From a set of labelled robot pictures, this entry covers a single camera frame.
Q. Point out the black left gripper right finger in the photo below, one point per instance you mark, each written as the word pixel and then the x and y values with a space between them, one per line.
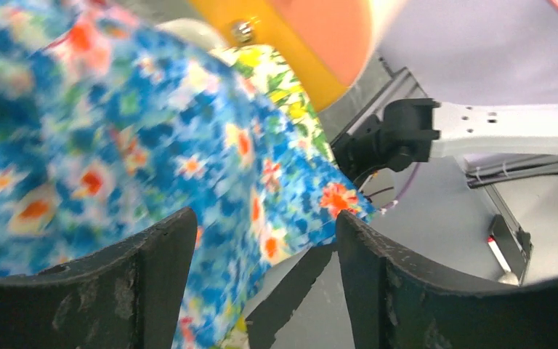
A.
pixel 397 298

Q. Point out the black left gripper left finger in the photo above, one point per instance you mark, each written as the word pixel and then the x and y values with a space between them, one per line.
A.
pixel 127 295

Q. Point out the blue floral skirt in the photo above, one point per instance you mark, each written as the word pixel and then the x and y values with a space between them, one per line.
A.
pixel 109 125

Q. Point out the yellow lemon print skirt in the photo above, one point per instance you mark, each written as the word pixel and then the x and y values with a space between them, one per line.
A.
pixel 265 69

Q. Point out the white plastic basket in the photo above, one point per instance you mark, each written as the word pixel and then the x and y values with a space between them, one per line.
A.
pixel 195 31

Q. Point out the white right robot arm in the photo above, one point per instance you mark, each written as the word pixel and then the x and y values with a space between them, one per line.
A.
pixel 416 130

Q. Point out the white cylindrical bin orange lid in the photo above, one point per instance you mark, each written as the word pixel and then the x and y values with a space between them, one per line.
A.
pixel 328 43

